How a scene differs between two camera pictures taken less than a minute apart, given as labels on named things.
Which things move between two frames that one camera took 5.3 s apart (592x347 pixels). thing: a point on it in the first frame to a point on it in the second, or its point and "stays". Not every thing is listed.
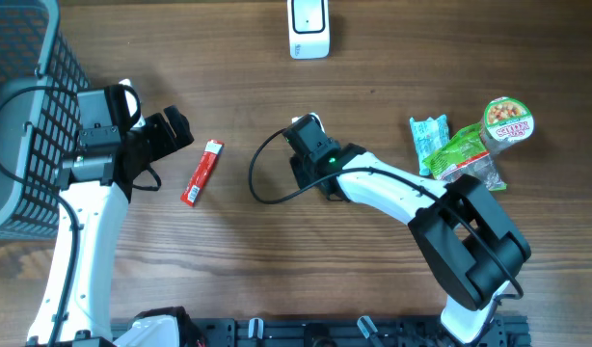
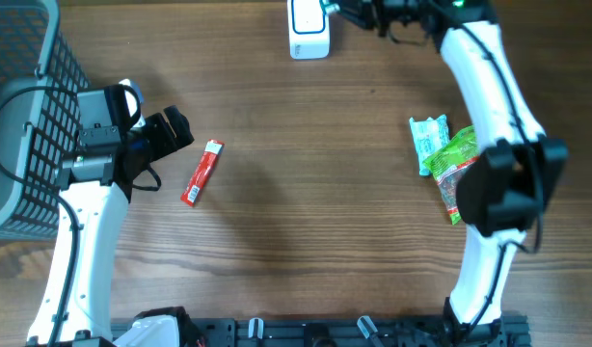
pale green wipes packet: x=430 y=135 stays
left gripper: x=167 y=141 stays
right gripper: x=305 y=176 to x=369 y=13
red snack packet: x=201 y=172 stays
